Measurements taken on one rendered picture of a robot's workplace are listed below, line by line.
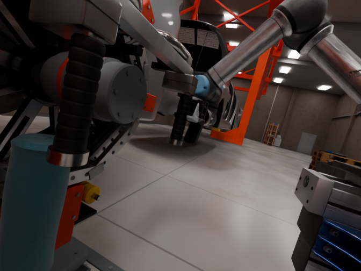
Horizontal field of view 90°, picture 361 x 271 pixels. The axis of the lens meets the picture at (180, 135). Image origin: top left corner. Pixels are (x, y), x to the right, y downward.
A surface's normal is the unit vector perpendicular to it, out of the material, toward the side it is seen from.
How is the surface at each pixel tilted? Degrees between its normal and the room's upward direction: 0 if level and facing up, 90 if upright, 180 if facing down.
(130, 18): 90
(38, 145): 45
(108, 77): 71
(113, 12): 90
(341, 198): 90
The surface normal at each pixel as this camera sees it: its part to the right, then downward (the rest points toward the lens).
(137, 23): 0.90, 0.27
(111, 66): -0.11, -0.62
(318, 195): -0.34, 0.03
